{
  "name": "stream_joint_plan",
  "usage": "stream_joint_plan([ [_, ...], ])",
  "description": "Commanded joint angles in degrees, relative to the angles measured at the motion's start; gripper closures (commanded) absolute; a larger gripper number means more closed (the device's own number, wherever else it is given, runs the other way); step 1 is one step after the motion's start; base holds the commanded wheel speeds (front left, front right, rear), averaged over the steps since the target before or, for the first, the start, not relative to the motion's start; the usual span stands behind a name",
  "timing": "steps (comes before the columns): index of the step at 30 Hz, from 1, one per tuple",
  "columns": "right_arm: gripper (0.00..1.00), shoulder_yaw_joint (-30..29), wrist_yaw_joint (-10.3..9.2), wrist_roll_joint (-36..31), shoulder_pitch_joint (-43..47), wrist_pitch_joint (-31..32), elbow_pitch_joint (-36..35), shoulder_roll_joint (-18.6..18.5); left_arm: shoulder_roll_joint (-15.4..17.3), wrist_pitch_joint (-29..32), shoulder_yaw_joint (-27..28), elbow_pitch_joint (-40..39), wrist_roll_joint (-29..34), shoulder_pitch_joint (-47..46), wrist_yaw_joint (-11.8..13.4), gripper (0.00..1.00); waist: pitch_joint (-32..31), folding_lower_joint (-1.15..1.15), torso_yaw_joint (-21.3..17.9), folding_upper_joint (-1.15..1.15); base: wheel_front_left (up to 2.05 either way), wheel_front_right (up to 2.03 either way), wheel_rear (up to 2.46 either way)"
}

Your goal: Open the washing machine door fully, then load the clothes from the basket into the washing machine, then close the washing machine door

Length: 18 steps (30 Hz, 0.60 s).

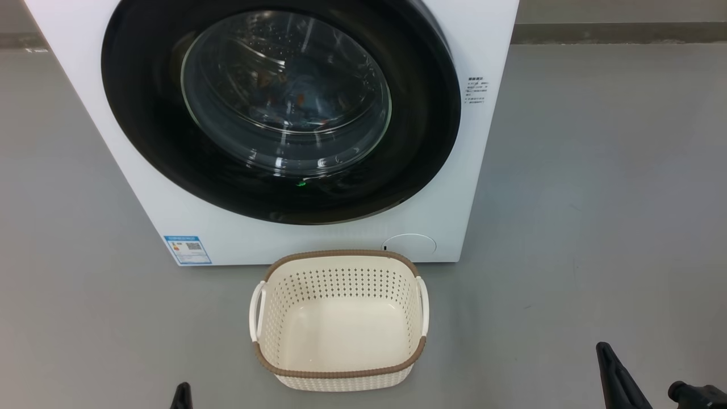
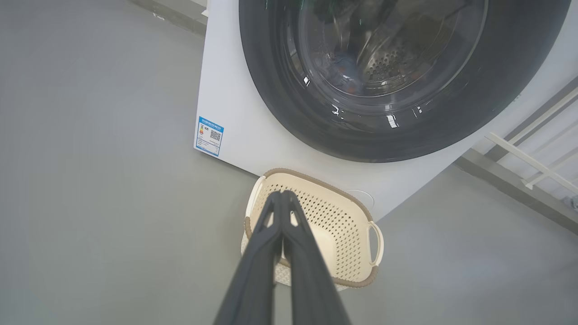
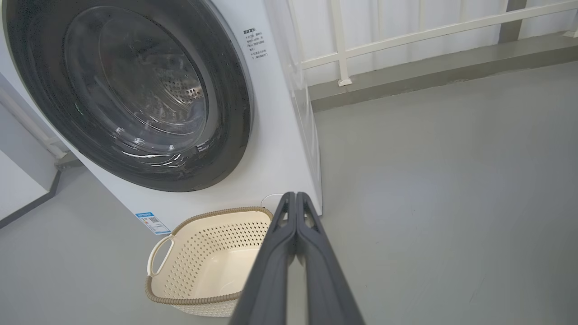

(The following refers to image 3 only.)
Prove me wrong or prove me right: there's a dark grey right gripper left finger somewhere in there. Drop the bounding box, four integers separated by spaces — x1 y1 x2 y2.
229 191 298 325

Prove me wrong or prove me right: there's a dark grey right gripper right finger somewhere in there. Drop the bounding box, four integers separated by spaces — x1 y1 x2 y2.
296 191 365 325

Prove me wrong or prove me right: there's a black-rimmed glass washer door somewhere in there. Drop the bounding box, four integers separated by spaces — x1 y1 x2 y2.
2 0 255 193

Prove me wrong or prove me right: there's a cream perforated laundry basket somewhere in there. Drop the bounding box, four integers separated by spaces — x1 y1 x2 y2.
144 206 275 318

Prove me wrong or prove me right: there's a white front-load washing machine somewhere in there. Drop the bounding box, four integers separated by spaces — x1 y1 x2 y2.
0 0 324 236

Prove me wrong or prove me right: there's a blue energy label sticker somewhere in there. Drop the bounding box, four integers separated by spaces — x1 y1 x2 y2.
135 212 172 236

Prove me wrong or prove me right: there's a black printed text label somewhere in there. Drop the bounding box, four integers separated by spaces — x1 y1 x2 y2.
243 29 270 62

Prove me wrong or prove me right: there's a white metal railing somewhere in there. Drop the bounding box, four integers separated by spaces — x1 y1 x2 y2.
287 0 578 87

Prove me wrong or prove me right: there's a white wall pipe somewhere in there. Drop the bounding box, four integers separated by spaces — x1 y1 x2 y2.
0 86 69 159

